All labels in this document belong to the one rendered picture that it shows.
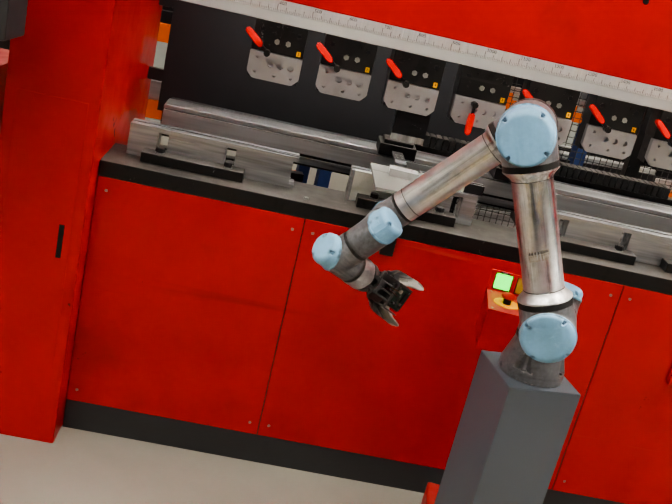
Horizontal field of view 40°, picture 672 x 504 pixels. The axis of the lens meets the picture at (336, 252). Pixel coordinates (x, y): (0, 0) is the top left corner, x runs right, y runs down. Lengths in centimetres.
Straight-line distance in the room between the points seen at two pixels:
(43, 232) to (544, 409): 143
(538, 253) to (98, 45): 127
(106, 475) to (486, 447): 119
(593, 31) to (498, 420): 119
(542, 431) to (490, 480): 17
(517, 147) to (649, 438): 152
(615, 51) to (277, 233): 109
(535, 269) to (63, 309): 141
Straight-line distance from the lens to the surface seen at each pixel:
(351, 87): 270
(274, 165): 276
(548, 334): 196
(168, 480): 288
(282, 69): 269
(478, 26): 271
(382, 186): 254
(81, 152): 260
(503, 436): 217
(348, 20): 267
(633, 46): 282
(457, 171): 205
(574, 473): 316
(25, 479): 283
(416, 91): 271
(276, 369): 287
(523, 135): 186
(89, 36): 254
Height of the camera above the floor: 164
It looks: 19 degrees down
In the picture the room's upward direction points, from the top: 13 degrees clockwise
